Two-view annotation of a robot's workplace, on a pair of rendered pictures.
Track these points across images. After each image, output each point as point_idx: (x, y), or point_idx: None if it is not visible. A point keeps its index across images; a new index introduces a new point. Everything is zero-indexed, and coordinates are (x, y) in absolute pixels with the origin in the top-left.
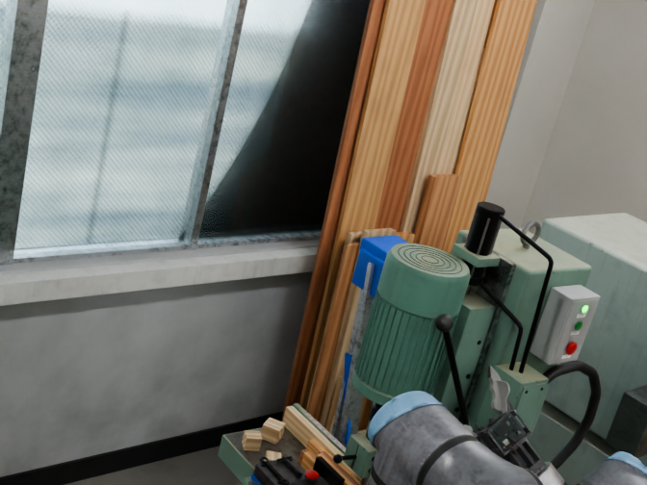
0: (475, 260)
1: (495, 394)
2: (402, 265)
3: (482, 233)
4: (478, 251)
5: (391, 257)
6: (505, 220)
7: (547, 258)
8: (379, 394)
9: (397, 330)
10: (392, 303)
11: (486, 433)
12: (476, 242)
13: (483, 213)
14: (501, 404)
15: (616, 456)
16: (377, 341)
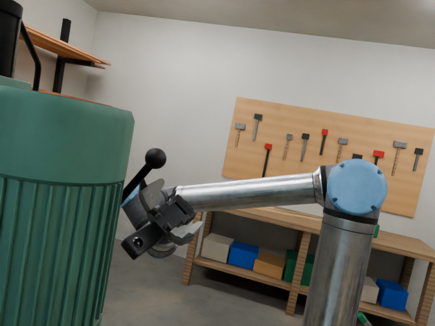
0: (26, 86)
1: (151, 196)
2: (125, 112)
3: (14, 44)
4: (13, 73)
5: (101, 109)
6: (22, 21)
7: (39, 64)
8: (102, 313)
9: (119, 211)
10: (119, 179)
11: (195, 214)
12: (10, 61)
13: (19, 11)
14: (154, 200)
15: (138, 187)
16: (99, 252)
